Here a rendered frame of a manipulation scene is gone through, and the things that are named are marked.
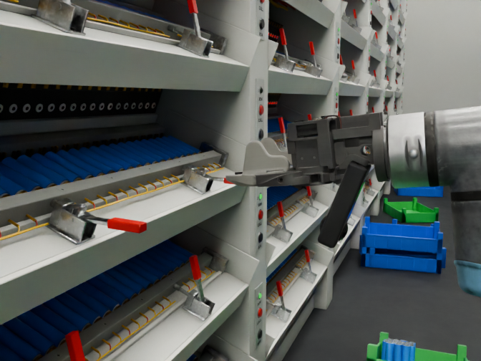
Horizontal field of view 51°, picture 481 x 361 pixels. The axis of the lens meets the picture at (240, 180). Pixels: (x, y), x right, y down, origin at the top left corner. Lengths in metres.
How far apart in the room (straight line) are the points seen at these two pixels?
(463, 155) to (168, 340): 0.43
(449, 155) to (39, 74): 0.43
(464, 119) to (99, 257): 0.42
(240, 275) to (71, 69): 0.54
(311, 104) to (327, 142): 0.93
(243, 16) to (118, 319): 0.51
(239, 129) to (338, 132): 0.27
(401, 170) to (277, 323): 0.67
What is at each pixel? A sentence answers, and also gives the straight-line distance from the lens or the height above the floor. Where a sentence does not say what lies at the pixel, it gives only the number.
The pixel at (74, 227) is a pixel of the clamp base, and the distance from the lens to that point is 0.49.
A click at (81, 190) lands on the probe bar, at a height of 0.57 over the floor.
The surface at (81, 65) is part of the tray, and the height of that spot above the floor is 0.69.
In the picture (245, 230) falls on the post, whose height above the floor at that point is 0.43.
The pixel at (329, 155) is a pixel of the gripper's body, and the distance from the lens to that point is 0.62.
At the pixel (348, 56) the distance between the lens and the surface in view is 2.24.
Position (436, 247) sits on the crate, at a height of 0.10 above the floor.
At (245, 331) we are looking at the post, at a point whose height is 0.24.
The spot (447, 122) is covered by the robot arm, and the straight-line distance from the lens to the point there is 0.61.
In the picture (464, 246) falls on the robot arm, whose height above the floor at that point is 0.50.
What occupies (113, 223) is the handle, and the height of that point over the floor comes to 0.55.
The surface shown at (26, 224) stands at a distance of 0.49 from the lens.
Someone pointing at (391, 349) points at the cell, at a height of 0.08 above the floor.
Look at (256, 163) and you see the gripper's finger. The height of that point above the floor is 0.58.
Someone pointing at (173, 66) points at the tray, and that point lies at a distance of 0.63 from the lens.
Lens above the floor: 0.66
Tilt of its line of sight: 9 degrees down
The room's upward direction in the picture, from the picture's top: straight up
